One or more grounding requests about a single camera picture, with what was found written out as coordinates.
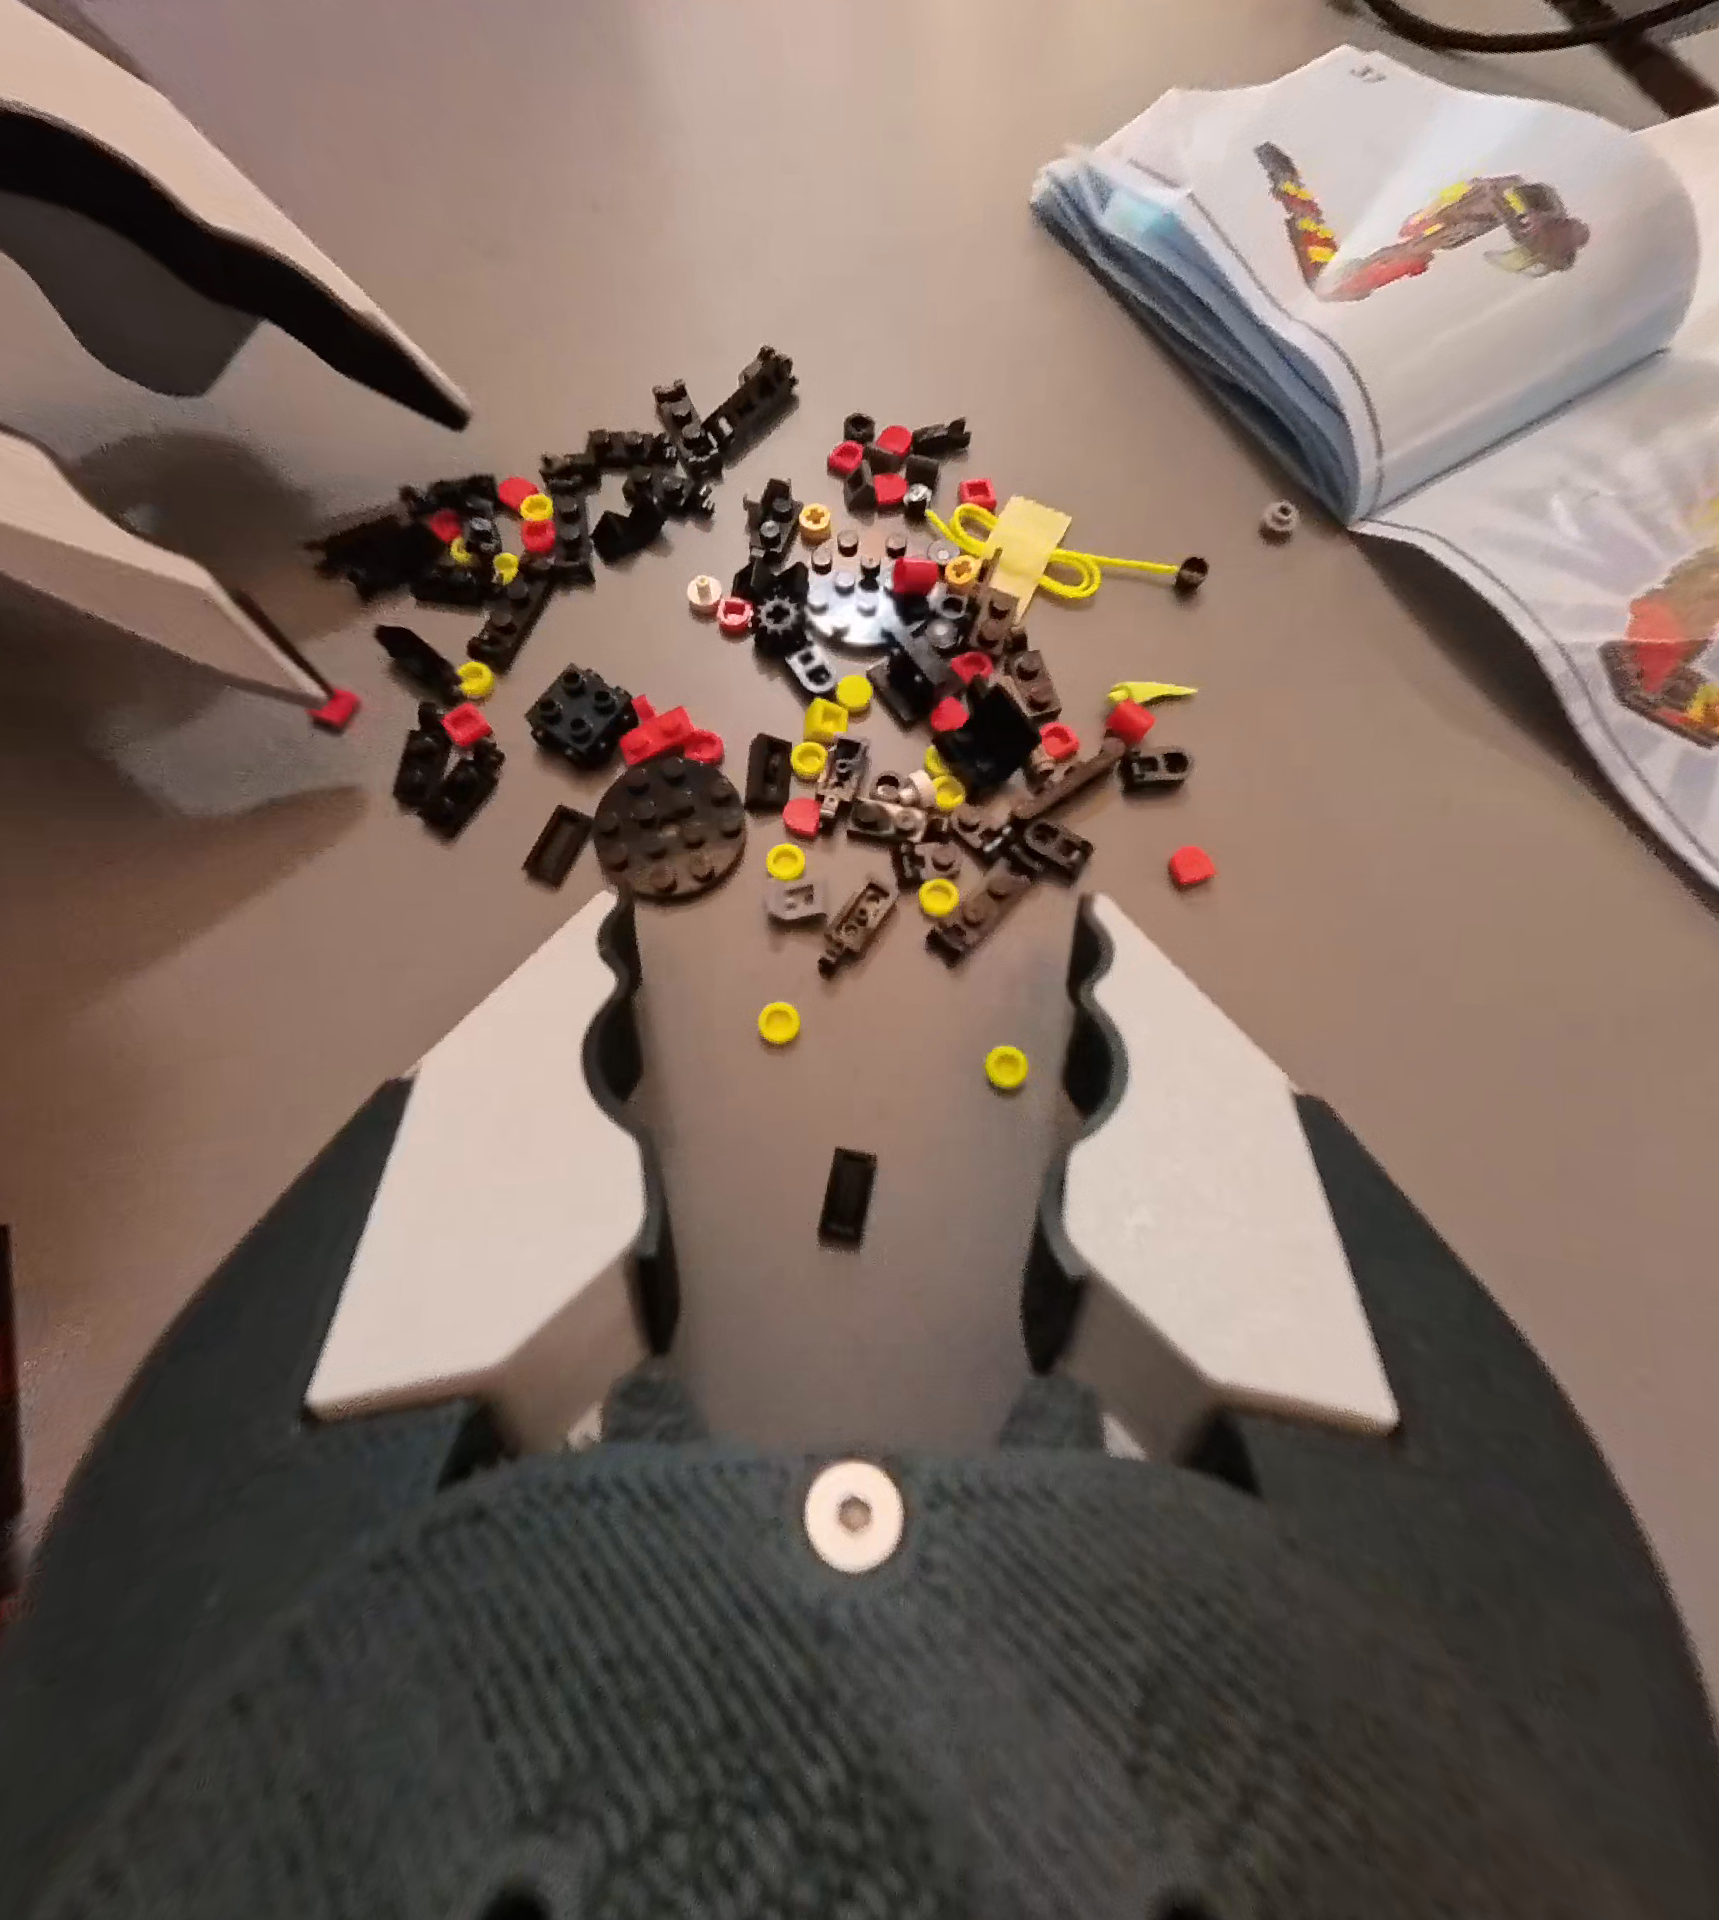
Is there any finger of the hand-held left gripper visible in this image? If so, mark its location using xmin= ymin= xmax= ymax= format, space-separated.
xmin=0 ymin=373 xmax=351 ymax=708
xmin=0 ymin=0 xmax=473 ymax=434

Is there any pile of lego pieces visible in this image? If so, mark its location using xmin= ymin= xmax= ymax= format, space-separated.
xmin=303 ymin=344 xmax=1221 ymax=978

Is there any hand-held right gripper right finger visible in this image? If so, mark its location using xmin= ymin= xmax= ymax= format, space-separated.
xmin=1023 ymin=891 xmax=1401 ymax=1463

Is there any yellow lego string with tag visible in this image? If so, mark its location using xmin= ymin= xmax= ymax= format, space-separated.
xmin=925 ymin=494 xmax=1209 ymax=613

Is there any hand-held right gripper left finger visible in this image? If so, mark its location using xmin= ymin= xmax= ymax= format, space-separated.
xmin=303 ymin=888 xmax=681 ymax=1427

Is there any lego instruction booklet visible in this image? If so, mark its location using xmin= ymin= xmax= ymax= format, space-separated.
xmin=1031 ymin=44 xmax=1719 ymax=924

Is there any black square lego brick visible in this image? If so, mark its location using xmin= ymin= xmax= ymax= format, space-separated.
xmin=523 ymin=663 xmax=635 ymax=767

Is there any black round lego plate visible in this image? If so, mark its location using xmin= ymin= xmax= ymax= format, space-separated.
xmin=593 ymin=754 xmax=747 ymax=906

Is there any black cable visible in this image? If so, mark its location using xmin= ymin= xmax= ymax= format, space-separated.
xmin=1339 ymin=0 xmax=1719 ymax=61

